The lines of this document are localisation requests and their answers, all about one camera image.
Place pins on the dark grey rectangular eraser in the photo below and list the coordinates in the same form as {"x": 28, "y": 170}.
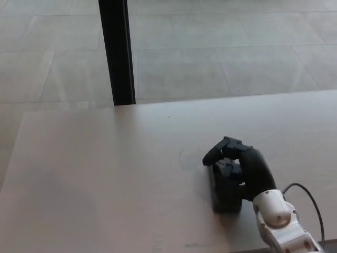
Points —
{"x": 223, "y": 204}

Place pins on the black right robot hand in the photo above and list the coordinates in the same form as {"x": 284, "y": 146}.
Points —
{"x": 254, "y": 171}

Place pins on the black vertical metal post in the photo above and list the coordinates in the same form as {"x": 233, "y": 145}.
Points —
{"x": 117, "y": 52}

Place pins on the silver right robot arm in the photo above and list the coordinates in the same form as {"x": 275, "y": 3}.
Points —
{"x": 279, "y": 218}

